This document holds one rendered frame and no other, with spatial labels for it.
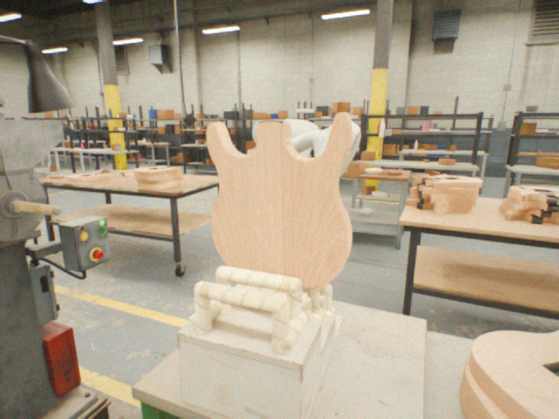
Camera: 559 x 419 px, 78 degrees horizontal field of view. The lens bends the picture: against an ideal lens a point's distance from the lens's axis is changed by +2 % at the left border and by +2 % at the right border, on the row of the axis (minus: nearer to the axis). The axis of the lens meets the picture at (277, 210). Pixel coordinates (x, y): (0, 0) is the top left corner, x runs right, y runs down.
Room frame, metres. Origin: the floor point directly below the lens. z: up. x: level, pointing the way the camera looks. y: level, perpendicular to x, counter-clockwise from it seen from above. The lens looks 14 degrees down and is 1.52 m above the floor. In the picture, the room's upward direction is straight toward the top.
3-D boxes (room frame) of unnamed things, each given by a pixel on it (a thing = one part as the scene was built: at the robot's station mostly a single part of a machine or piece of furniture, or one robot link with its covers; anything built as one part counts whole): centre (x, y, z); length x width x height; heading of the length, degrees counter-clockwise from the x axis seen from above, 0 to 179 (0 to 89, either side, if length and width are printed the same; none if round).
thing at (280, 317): (0.57, -0.01, 1.15); 0.03 x 0.03 x 0.09
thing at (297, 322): (0.60, -0.03, 1.12); 0.11 x 0.03 x 0.03; 160
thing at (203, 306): (0.63, 0.15, 1.15); 0.03 x 0.03 x 0.09
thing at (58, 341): (1.39, 1.07, 0.49); 0.25 x 0.12 x 0.37; 66
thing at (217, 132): (0.82, 0.12, 1.48); 0.07 x 0.04 x 0.09; 68
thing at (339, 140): (0.73, -0.12, 1.49); 0.07 x 0.04 x 0.10; 68
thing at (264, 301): (0.60, 0.07, 1.20); 0.20 x 0.03 x 0.03; 69
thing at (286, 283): (0.67, 0.04, 1.20); 0.20 x 0.03 x 0.03; 69
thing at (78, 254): (1.41, 0.90, 0.99); 0.24 x 0.21 x 0.26; 66
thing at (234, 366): (0.64, 0.06, 1.02); 0.27 x 0.15 x 0.17; 70
